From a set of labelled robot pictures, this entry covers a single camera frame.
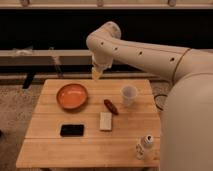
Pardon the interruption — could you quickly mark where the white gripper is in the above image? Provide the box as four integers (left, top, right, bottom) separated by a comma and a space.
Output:
91, 55, 111, 80

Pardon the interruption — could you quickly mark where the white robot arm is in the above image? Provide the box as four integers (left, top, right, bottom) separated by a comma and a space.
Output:
86, 22, 213, 83

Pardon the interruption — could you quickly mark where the white ceramic cup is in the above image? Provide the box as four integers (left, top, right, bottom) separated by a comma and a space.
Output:
121, 85, 138, 107

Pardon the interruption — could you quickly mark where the orange ceramic bowl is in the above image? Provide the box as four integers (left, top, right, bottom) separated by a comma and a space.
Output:
56, 83, 88, 110

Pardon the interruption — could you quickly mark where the dark red oblong object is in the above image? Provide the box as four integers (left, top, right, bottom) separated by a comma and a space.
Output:
104, 99, 119, 115

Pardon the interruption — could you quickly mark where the white rectangular block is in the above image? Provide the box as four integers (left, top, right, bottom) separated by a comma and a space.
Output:
100, 112, 112, 131

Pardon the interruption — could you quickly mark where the wooden table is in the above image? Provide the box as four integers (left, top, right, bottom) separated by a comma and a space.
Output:
16, 79, 160, 168

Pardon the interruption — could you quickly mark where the black rectangular phone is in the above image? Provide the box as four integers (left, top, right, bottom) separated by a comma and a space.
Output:
60, 124, 84, 137

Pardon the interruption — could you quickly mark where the white small bottle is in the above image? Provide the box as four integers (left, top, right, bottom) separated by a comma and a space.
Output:
136, 134, 154, 160

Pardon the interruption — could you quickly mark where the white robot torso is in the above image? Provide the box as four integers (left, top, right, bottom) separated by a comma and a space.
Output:
160, 73, 213, 171

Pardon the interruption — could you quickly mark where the black cable on floor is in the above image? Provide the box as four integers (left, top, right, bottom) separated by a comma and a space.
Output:
154, 93, 168, 112

